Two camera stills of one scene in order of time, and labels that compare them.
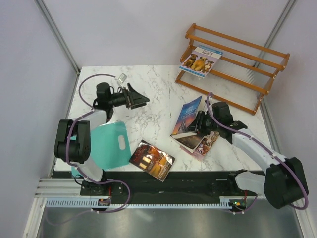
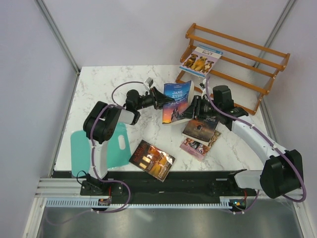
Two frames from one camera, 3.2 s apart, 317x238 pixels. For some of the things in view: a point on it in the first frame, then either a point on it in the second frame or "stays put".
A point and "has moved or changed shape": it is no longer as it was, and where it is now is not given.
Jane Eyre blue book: (188, 111) has moved or changed shape
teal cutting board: (105, 148) stays put
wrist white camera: (122, 79) to (149, 82)
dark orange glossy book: (152, 160) stays put
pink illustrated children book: (203, 147) stays put
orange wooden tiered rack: (236, 72) stays put
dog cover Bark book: (201, 61) stays put
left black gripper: (135, 98) to (161, 99)
